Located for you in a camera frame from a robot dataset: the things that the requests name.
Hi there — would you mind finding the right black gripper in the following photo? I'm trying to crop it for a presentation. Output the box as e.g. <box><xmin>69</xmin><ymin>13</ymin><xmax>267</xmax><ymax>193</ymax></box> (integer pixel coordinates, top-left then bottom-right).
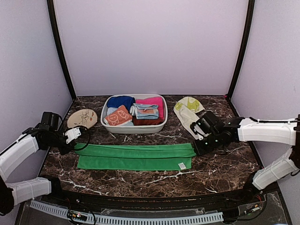
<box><xmin>193</xmin><ymin>132</ymin><xmax>222</xmax><ymax>157</ymax></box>

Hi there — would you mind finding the cream yellow-green patterned towel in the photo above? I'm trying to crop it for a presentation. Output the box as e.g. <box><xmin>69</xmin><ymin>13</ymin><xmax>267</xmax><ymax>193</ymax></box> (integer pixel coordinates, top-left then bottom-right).
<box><xmin>173</xmin><ymin>97</ymin><xmax>204</xmax><ymax>140</ymax></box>

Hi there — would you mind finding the green microfiber towel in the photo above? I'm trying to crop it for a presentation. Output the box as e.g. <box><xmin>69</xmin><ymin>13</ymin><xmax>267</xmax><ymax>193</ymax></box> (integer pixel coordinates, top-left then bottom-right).
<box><xmin>75</xmin><ymin>143</ymin><xmax>196</xmax><ymax>171</ymax></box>

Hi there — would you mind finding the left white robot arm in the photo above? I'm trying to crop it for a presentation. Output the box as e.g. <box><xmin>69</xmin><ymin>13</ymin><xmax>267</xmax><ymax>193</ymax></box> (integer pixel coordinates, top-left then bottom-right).
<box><xmin>0</xmin><ymin>112</ymin><xmax>82</xmax><ymax>216</ymax></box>

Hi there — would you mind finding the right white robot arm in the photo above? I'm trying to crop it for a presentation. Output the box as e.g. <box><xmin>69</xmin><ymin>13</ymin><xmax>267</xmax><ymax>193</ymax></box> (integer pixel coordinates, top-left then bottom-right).
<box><xmin>190</xmin><ymin>111</ymin><xmax>300</xmax><ymax>203</ymax></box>

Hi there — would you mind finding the light blue towel underneath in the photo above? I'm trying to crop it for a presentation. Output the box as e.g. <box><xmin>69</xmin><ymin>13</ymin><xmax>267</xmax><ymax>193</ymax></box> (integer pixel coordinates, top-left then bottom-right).
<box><xmin>106</xmin><ymin>107</ymin><xmax>118</xmax><ymax>116</ymax></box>

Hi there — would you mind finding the pink rolled towel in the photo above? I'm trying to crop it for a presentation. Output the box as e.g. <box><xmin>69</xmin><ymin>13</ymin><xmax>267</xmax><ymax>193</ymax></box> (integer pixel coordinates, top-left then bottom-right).
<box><xmin>135</xmin><ymin>97</ymin><xmax>164</xmax><ymax>119</ymax></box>

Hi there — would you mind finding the orange cartoon rolled towel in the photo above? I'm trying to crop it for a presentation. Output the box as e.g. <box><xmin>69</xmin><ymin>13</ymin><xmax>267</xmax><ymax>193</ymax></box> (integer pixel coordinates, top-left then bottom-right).
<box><xmin>103</xmin><ymin>105</ymin><xmax>133</xmax><ymax>126</ymax></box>

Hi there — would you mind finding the white plastic basin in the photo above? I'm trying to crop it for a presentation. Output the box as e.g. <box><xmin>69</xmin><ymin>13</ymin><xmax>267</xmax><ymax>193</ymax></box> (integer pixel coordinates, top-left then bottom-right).
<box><xmin>101</xmin><ymin>94</ymin><xmax>168</xmax><ymax>134</ymax></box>

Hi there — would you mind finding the light blue striped towel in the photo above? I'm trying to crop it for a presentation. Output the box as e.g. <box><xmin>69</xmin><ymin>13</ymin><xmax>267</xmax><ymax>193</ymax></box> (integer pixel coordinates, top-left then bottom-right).
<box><xmin>129</xmin><ymin>103</ymin><xmax>159</xmax><ymax>120</ymax></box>

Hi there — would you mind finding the dark red rolled towel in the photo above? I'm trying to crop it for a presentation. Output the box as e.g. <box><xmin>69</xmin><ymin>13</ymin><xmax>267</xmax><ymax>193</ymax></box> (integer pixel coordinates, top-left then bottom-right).
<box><xmin>132</xmin><ymin>117</ymin><xmax>164</xmax><ymax>126</ymax></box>

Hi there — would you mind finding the blue rolled towel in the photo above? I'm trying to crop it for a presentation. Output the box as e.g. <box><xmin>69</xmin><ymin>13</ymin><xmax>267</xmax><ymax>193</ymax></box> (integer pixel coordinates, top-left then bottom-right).
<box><xmin>106</xmin><ymin>96</ymin><xmax>135</xmax><ymax>111</ymax></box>

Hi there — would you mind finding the small circuit board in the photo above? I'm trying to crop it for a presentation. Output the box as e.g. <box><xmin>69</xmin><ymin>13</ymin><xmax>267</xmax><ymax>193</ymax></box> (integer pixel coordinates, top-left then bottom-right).
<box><xmin>67</xmin><ymin>210</ymin><xmax>88</xmax><ymax>222</ymax></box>

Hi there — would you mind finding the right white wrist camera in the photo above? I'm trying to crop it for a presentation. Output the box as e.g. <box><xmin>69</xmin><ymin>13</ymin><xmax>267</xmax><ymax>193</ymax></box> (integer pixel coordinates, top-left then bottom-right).
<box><xmin>190</xmin><ymin>122</ymin><xmax>204</xmax><ymax>137</ymax></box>

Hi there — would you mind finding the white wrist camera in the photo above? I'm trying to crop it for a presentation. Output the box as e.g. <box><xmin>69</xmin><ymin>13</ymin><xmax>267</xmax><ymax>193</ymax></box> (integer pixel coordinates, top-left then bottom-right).
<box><xmin>64</xmin><ymin>127</ymin><xmax>82</xmax><ymax>144</ymax></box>
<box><xmin>190</xmin><ymin>122</ymin><xmax>204</xmax><ymax>137</ymax></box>

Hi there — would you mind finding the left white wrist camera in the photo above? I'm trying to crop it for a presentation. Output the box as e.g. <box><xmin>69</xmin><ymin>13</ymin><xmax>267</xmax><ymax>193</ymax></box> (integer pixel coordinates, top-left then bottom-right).
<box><xmin>64</xmin><ymin>127</ymin><xmax>82</xmax><ymax>144</ymax></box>

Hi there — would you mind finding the white slotted cable duct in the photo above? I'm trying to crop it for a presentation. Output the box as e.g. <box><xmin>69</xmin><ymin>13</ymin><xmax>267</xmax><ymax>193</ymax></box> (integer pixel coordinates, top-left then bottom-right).
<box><xmin>30</xmin><ymin>200</ymin><xmax>224</xmax><ymax>225</ymax></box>

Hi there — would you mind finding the right black frame post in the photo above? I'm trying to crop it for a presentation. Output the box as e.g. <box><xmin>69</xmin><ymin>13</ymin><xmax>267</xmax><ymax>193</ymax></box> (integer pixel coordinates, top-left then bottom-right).
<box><xmin>226</xmin><ymin>0</ymin><xmax>255</xmax><ymax>102</ymax></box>

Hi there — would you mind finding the black frame post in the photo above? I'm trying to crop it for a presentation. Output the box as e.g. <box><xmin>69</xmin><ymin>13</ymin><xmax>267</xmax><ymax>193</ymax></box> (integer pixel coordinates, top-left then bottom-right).
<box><xmin>46</xmin><ymin>0</ymin><xmax>77</xmax><ymax>101</ymax></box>
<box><xmin>226</xmin><ymin>0</ymin><xmax>255</xmax><ymax>102</ymax></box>

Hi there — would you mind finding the left black frame post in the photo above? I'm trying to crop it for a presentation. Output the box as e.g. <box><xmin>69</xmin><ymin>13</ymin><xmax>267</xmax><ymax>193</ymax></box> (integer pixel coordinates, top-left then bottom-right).
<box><xmin>46</xmin><ymin>0</ymin><xmax>77</xmax><ymax>101</ymax></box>

